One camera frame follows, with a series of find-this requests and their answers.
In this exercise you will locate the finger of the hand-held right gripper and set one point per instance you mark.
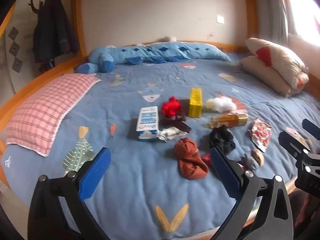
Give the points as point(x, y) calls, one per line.
point(293, 146)
point(311, 128)

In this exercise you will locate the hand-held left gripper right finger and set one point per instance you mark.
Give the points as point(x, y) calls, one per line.
point(225, 171)

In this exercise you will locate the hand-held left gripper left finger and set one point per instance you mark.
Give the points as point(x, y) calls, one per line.
point(96, 170)

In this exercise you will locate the red snack wrapper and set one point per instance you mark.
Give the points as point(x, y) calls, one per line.
point(261, 133)

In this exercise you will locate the silver foil wrapper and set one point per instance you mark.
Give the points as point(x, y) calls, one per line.
point(170, 133)

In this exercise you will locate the small red cloth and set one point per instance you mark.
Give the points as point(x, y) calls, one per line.
point(206, 159)

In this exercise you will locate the grey and tan sock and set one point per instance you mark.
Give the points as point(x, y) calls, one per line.
point(252, 160)

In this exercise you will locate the black cloth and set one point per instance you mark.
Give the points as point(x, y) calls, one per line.
point(222, 140)

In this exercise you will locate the brown sock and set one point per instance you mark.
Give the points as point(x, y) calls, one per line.
point(190, 157)

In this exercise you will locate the amber bottle with gold cap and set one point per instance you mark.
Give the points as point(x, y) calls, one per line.
point(228, 120)

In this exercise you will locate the white cotton fluff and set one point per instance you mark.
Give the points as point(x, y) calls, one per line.
point(221, 104)

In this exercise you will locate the dark maroon cloth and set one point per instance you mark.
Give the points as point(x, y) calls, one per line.
point(175, 123)

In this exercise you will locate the blue and white milk carton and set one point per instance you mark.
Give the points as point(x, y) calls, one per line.
point(147, 120)

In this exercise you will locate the yellow carton box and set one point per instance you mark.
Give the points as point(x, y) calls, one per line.
point(195, 103)

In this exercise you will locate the folded cream quilt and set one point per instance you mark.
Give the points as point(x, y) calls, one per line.
point(275, 62)

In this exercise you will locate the pink plaid pillow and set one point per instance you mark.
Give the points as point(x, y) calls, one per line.
point(45, 110)

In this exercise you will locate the red yarn bundle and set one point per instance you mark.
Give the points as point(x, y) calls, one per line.
point(170, 106)

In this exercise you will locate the bright window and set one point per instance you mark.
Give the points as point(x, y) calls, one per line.
point(307, 12)

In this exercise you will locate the grey curtain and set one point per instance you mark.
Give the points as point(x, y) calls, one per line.
point(275, 17)

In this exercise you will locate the blue crocodile plush toy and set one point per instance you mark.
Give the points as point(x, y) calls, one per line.
point(175, 51)

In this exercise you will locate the dark hanging jackets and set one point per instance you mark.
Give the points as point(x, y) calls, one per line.
point(50, 30)

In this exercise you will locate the dark coat hook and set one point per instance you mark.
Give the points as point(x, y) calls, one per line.
point(35, 5)

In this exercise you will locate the grey diamond wall hook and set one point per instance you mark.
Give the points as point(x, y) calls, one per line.
point(13, 33)
point(15, 48)
point(17, 65)

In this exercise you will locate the white wall socket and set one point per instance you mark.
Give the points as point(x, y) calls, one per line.
point(220, 19)

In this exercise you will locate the wooden bed frame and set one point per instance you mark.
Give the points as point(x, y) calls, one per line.
point(83, 17)

